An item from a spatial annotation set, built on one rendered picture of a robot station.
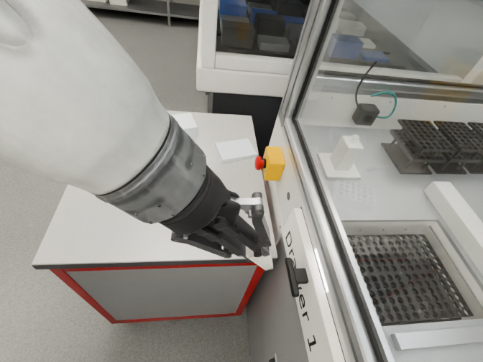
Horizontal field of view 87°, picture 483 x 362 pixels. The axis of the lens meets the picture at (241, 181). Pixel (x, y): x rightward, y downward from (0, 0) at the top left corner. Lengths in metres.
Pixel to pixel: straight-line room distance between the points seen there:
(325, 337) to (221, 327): 0.94
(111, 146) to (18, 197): 1.84
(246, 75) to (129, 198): 0.93
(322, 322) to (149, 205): 0.38
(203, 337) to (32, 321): 0.76
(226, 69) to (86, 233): 0.75
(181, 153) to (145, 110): 0.04
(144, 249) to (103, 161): 0.53
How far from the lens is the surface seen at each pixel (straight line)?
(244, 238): 0.33
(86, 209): 0.80
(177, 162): 0.20
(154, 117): 0.19
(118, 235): 0.73
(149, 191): 0.20
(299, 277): 0.53
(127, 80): 0.18
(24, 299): 1.65
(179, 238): 0.33
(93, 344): 1.47
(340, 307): 0.48
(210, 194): 0.24
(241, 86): 1.11
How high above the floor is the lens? 1.38
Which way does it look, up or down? 49 degrees down
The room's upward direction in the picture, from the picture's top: 12 degrees clockwise
